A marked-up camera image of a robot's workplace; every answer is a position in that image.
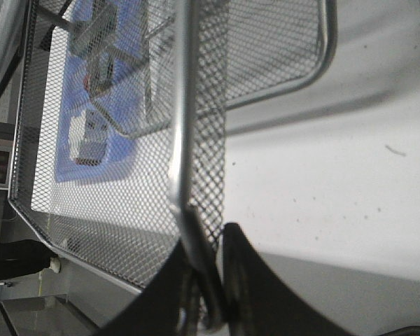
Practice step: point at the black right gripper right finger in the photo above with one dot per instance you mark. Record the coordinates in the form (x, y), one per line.
(258, 302)

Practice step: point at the silver mesh tray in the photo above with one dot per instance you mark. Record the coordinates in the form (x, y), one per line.
(125, 228)
(249, 51)

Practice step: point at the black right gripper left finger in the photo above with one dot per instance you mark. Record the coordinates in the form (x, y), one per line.
(170, 305)

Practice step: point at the green terminal block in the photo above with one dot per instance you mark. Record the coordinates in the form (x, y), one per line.
(89, 36)

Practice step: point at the red emergency stop button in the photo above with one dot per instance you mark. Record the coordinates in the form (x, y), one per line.
(99, 74)

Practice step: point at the blue plastic tray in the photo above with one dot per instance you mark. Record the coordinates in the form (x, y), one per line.
(124, 107)

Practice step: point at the white circuit breaker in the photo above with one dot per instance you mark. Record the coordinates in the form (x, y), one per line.
(88, 134)

